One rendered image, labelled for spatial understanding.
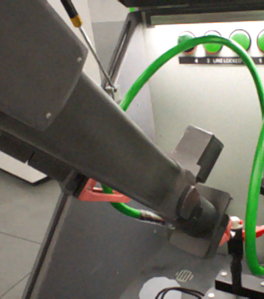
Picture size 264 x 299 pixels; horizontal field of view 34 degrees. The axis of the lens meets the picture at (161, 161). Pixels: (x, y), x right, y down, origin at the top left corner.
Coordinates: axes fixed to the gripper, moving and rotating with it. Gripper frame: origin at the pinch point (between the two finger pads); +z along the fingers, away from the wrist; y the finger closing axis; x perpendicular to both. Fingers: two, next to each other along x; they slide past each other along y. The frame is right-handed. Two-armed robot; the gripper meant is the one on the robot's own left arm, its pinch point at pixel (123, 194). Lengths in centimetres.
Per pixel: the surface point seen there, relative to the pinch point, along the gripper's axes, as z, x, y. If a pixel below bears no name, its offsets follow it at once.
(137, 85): -6.8, -14.7, -1.3
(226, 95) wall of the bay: 17.0, -27.9, 25.1
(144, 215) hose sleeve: 5.6, 1.6, 2.5
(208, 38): 0.0, -27.9, 2.4
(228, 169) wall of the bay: 28.7, -14.5, 29.6
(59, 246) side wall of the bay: 0.0, 16.0, 18.5
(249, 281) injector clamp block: 31.9, 3.7, 5.9
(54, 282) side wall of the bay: 2.4, 22.4, 17.7
